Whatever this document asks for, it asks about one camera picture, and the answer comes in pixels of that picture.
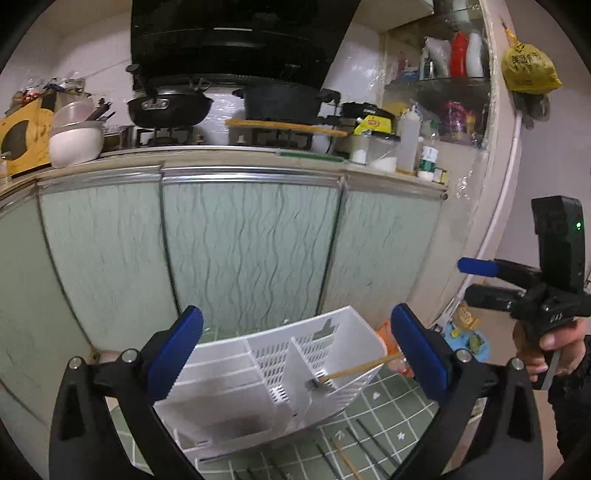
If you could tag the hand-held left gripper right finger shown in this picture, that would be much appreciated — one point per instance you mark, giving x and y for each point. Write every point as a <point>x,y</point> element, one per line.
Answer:
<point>418,355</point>

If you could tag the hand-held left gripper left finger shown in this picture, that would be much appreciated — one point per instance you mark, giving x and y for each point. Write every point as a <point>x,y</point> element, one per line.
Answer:
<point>181,355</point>

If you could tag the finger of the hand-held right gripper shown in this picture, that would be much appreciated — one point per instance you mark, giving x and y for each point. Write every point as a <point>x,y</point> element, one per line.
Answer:
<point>475,266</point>
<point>489,297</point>

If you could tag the white utensil holder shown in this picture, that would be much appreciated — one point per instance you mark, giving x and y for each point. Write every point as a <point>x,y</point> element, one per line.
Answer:
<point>221,369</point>

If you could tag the wooden chopstick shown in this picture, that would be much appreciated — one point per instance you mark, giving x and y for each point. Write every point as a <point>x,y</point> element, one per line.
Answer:
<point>364,367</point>
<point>347,460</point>

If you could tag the black chopstick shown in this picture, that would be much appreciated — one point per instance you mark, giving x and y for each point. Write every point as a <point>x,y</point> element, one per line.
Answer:
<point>323,461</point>
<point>376,438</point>
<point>367,452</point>

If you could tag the person's right forearm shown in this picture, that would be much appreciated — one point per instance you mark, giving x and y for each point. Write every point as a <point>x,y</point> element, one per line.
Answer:
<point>575,406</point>

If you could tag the person's right hand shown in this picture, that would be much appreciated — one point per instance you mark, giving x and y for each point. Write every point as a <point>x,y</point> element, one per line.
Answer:
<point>554,345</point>

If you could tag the orange bag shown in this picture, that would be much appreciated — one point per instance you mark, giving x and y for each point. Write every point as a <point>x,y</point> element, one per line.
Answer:
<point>390,341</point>

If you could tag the green checked mat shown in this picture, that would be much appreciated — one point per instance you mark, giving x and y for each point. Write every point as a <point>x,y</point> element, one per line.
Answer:
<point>397,424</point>

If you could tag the white pipe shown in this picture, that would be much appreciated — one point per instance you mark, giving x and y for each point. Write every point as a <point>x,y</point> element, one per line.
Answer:
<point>501,198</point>

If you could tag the green wavy cabinet door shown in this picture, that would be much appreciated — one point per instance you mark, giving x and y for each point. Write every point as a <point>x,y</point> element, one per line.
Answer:
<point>383,249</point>
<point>249,249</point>
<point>27,286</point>
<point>106,258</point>

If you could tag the small jar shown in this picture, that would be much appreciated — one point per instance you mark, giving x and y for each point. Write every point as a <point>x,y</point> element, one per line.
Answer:
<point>441,177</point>

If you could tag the white bottle green label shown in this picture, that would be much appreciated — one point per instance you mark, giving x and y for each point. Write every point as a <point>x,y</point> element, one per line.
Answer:
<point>428,164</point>

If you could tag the white squeeze bottle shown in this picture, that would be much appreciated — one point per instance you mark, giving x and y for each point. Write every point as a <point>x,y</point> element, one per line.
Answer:
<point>409,143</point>

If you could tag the gray cloth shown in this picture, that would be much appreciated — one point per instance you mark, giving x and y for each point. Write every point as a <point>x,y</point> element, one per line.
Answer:
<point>533,108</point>

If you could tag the clear lidded jar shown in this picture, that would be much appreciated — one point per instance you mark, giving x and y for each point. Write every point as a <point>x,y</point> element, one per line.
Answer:
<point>384,154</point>

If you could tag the purple packet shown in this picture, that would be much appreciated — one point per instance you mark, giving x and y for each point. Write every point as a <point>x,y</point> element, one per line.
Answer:
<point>457,117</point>

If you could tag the yellow packet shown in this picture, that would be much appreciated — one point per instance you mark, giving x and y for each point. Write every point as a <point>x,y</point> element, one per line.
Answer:
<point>374,125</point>

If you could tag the yellow plastic bag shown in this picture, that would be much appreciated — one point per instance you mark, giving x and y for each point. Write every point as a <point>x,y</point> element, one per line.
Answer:
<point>528,67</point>

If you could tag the red bottle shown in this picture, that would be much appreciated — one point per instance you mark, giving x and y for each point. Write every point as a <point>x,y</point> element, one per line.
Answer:
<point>459,55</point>

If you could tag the white bowl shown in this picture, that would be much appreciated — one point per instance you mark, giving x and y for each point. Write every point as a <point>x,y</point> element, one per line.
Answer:
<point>76,145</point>

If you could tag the round wooden board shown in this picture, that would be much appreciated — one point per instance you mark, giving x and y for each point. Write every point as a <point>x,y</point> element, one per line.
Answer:
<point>286,127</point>

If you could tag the gas stove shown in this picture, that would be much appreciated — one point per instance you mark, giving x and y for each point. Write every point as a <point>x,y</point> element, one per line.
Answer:
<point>272,138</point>

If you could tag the black wok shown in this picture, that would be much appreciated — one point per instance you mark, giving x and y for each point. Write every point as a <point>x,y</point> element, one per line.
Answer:
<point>171,110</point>

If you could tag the black cooking pot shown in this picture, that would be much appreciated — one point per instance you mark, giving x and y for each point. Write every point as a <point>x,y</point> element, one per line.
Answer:
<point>281,104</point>

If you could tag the yellow box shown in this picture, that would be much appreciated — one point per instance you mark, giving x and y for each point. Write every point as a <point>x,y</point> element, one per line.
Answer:
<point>23,143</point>

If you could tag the clear plastic bowl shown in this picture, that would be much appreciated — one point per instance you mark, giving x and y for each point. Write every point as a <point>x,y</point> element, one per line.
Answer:
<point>71,113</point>

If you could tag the pile of kitchen clutter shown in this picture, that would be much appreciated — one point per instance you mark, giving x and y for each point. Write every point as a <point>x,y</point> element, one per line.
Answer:
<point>51,90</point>

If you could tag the black range hood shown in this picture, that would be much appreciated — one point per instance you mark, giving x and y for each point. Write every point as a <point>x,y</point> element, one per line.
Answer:
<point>231,37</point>

